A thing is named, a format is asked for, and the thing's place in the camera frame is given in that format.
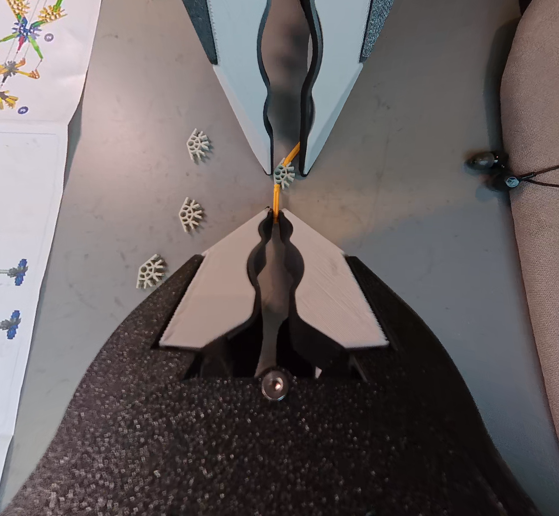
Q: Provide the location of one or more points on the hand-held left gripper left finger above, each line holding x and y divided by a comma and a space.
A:
214, 302

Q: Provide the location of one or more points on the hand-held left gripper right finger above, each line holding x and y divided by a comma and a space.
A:
336, 302

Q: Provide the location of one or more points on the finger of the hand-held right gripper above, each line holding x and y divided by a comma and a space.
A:
340, 44
238, 44

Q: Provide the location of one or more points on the grey snowflake connector piece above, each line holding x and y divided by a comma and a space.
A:
198, 144
191, 214
150, 271
284, 173

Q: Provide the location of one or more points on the short yellow rod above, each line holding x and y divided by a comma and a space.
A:
276, 203
291, 153

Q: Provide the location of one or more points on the white building instruction sheet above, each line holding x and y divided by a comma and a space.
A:
26, 184

